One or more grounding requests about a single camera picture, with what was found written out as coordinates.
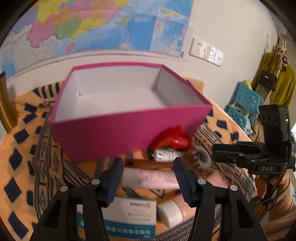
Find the red toy gun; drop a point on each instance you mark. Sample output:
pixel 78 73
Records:
pixel 173 137

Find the person's right hand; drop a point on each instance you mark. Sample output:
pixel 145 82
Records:
pixel 281 182

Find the blue white medicine box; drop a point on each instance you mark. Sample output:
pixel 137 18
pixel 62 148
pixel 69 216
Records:
pixel 131 219

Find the grey tape roll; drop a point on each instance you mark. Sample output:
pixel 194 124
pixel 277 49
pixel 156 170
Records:
pixel 198 160

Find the pink tube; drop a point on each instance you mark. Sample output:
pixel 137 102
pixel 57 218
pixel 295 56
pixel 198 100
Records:
pixel 149 179

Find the black handbag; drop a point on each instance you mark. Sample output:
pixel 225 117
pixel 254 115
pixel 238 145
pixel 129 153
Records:
pixel 268 79

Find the blue plastic basket shelf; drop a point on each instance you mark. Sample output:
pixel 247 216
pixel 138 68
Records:
pixel 244 107

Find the pink bottle white cap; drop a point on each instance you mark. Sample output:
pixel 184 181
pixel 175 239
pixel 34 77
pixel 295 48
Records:
pixel 175 211

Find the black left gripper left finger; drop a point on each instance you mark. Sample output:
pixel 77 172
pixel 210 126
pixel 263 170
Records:
pixel 59 220

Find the orange patterned tablecloth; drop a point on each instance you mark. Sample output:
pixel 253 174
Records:
pixel 34 166

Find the pink cardboard box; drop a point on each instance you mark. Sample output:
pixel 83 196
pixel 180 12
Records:
pixel 108 109

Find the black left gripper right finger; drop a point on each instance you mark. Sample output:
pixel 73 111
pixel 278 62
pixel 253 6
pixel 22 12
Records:
pixel 237 220

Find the colourful wall map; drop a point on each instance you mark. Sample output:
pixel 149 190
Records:
pixel 55 28

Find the gold thermos bottle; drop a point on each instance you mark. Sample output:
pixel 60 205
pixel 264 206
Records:
pixel 8 118

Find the white wall socket panel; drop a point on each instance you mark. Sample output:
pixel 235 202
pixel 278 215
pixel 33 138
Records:
pixel 198 48

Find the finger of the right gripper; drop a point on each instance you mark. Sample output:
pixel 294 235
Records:
pixel 240 147
pixel 240 159

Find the yellow hanging coat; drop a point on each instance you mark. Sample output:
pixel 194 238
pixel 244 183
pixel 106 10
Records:
pixel 285 85

